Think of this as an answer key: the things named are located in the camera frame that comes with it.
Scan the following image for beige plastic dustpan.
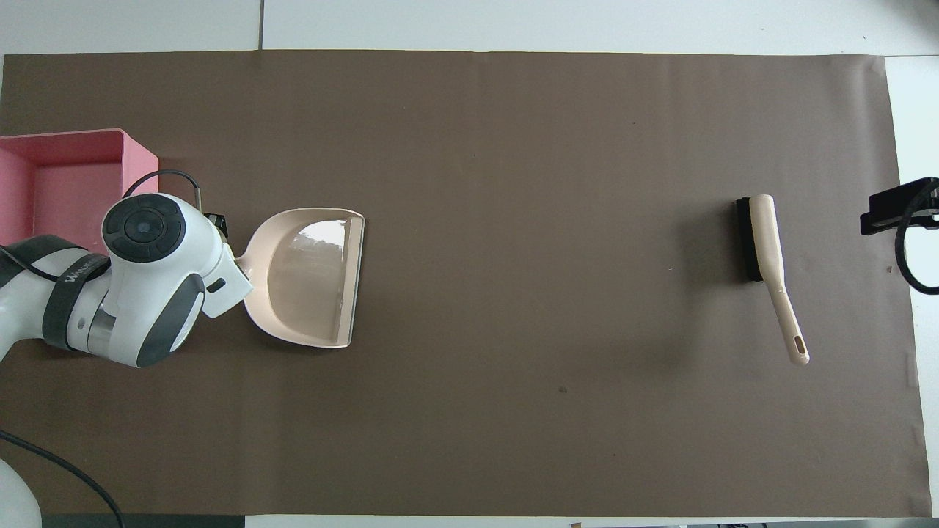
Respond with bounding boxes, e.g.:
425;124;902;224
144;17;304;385
233;208;366;349

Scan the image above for beige brush with black bristles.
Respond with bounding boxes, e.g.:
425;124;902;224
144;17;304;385
736;194;811;366

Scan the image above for pink plastic bin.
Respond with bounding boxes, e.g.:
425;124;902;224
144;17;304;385
0;128;160;254

